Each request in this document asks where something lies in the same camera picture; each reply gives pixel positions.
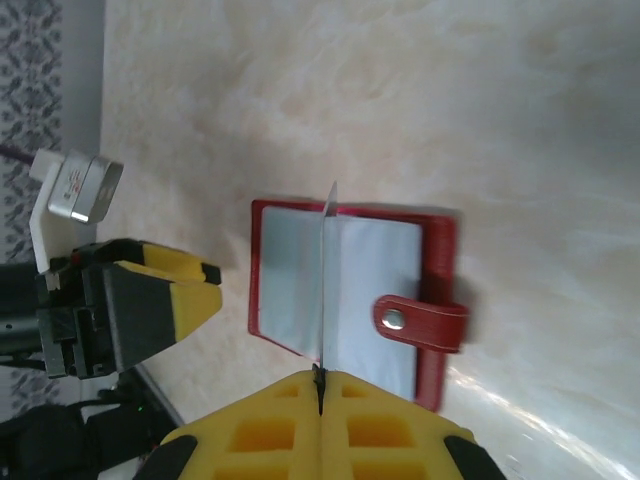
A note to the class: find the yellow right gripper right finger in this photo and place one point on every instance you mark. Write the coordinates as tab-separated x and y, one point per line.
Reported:
380	435

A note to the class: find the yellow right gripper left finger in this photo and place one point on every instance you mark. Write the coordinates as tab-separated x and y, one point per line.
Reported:
260	435

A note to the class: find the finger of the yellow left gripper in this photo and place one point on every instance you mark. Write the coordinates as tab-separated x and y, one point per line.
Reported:
150	315
185	265

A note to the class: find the silver credit card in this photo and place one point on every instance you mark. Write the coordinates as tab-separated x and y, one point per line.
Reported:
327	280

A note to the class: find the red leather card holder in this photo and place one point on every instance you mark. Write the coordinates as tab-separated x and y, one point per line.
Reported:
435	250

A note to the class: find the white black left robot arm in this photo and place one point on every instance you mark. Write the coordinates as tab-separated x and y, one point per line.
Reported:
50	440

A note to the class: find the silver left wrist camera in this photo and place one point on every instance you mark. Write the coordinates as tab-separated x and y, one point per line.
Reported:
80	190

